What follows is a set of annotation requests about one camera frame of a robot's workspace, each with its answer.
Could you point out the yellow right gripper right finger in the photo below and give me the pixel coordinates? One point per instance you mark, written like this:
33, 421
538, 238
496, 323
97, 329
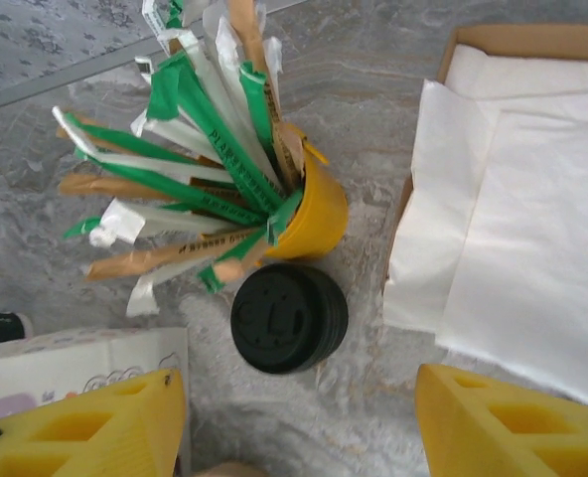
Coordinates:
463, 437

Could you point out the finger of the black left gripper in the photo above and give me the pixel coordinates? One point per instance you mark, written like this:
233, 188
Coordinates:
1, 328

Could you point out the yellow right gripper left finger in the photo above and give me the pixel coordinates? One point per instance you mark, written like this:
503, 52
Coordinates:
125, 447

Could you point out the white printed paper bag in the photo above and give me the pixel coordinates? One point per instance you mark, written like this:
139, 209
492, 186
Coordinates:
75, 363

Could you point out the white wrapped straw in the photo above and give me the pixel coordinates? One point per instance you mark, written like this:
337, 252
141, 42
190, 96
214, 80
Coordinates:
142, 298
125, 139
234, 74
120, 223

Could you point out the brown paper wrapped straw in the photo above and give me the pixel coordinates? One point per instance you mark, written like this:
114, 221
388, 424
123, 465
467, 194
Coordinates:
105, 186
140, 261
247, 30

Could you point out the white napkin stack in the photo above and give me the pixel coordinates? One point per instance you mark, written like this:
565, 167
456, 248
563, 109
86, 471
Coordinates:
522, 248

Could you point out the black cup lid stack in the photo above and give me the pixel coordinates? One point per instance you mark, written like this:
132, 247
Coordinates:
284, 318

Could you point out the yellow straw holder cup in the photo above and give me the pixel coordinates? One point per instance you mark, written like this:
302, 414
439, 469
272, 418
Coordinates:
319, 218

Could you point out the brown cardboard tray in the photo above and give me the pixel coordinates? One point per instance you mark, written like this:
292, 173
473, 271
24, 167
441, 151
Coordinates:
522, 35

